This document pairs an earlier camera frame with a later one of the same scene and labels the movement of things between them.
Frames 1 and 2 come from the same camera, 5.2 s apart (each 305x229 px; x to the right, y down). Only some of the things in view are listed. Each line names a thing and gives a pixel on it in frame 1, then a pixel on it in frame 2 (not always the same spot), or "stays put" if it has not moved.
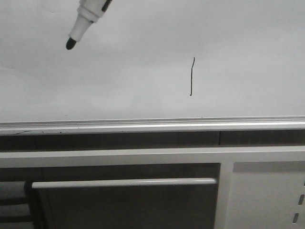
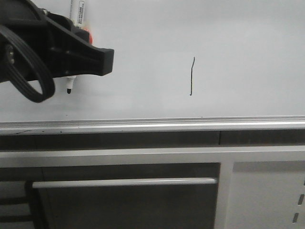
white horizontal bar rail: [56, 184] stays put
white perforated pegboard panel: [267, 195] stays put
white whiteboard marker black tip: [89, 11] → [77, 13]
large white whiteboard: [152, 66] stays put
